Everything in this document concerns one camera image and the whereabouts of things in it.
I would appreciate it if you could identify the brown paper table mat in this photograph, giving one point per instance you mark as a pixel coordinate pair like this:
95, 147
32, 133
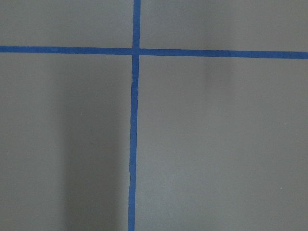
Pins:
153, 115

